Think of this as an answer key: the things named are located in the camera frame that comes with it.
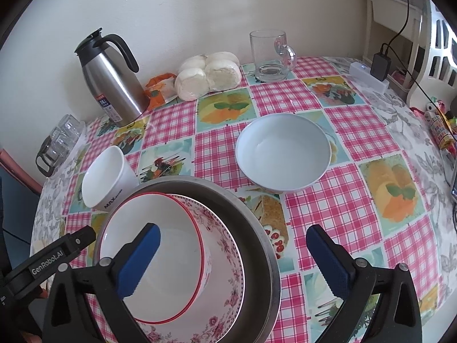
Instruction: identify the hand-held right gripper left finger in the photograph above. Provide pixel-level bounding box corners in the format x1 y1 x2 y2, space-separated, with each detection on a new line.
43 222 162 343

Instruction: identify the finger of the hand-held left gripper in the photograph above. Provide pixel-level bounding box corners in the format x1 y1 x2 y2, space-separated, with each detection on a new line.
0 226 97 295

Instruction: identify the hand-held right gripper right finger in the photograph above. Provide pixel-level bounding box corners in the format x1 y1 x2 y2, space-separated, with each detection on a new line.
306 224 424 343

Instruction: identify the white red-rimmed bowl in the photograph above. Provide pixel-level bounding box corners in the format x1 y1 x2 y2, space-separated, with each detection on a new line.
98 192 206 324

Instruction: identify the stainless steel pan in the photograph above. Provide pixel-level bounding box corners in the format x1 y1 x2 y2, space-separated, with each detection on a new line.
91 176 282 343

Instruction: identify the pink floral deep plate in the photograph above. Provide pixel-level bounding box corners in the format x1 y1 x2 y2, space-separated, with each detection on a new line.
93 193 247 343

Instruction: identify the large white floral bowl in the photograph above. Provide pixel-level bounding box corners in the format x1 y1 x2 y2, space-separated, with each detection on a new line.
234 113 332 192

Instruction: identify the pink checkered tablecloth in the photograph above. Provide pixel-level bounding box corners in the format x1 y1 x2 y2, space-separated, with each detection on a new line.
61 55 448 343

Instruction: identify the white paper cup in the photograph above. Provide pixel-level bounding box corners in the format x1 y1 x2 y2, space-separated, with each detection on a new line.
81 145 140 212

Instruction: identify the rack of small glasses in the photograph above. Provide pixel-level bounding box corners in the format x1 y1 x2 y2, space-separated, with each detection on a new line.
36 113 86 177

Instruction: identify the smartphone in clear case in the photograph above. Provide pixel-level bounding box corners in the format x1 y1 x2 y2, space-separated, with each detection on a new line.
448 164 457 204

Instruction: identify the orange snack packet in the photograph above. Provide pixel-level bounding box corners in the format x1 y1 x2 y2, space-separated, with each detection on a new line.
145 73 178 109

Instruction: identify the colourful snack packet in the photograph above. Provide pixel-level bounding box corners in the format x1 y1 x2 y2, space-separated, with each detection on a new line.
423 111 456 151

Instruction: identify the stainless steel thermos jug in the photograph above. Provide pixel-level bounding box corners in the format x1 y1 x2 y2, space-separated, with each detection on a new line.
74 27 151 128

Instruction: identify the white power strip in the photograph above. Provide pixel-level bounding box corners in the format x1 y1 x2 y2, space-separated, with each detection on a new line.
348 61 390 95

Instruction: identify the bag of white buns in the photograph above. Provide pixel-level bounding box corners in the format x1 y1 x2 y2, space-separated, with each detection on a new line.
174 52 241 101

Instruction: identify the clear glass mug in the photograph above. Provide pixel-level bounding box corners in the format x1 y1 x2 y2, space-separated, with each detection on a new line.
249 30 298 83

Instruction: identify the white wooden side table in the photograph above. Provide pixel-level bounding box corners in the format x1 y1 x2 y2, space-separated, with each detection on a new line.
364 0 427 91

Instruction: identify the white plastic lattice chair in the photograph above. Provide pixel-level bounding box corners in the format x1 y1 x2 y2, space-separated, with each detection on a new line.
407 0 457 109

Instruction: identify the black phone charging cable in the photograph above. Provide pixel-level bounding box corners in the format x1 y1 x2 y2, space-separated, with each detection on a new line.
391 67 438 109

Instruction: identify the black power cable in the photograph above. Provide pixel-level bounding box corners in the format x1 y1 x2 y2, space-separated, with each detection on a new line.
381 0 411 52

